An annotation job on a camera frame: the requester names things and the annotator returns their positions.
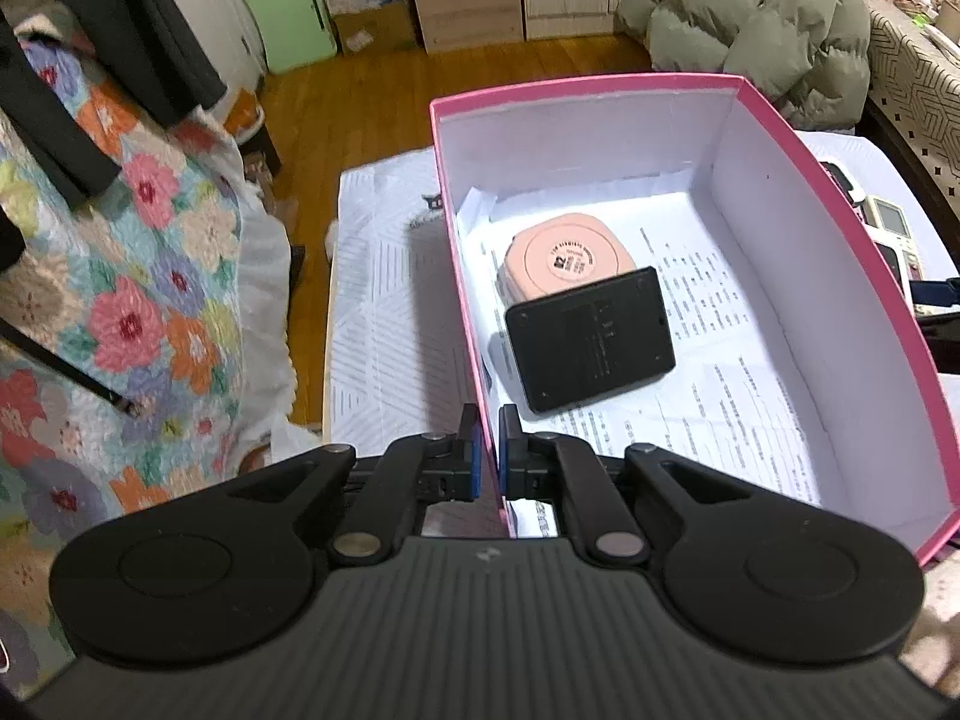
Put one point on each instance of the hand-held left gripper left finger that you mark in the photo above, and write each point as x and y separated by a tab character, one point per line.
471	457

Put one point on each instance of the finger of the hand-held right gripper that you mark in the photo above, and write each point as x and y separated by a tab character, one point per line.
943	341
937	294

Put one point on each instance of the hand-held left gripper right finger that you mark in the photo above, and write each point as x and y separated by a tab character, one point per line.
511	457

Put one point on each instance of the white remote control with screen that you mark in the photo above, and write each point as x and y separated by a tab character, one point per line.
889	221

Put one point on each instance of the pink cardboard box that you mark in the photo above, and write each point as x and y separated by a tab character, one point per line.
570	142

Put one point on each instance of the black rectangular power bank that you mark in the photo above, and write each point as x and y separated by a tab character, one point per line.
592	337

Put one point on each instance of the white striped table cover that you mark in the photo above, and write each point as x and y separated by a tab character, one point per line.
390	300

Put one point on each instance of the pink round-cornered compact case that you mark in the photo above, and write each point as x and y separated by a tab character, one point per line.
570	262

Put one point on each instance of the printed paper sheet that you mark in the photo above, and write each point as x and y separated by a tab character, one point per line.
735	405

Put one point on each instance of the olive puffer jacket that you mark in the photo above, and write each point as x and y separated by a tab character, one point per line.
750	22

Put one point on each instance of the floral quilt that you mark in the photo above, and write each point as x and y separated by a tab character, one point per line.
127	300

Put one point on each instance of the brown cardboard box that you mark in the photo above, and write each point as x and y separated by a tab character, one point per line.
375	30

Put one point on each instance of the green folding table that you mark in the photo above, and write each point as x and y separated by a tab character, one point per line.
289	15

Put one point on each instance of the dark hanging clothing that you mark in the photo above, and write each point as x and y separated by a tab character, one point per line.
135	22

